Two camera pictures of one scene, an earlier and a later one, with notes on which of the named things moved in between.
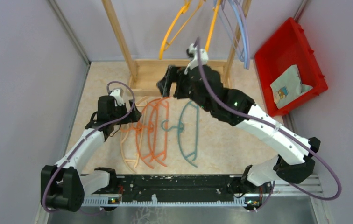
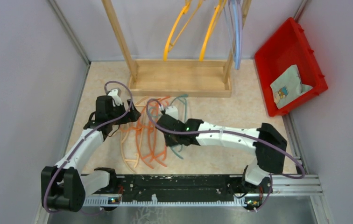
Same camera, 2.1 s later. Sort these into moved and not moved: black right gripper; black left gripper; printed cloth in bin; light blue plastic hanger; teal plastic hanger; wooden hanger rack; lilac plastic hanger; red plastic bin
Moved: black right gripper; light blue plastic hanger; lilac plastic hanger; teal plastic hanger
Not moved: wooden hanger rack; red plastic bin; black left gripper; printed cloth in bin
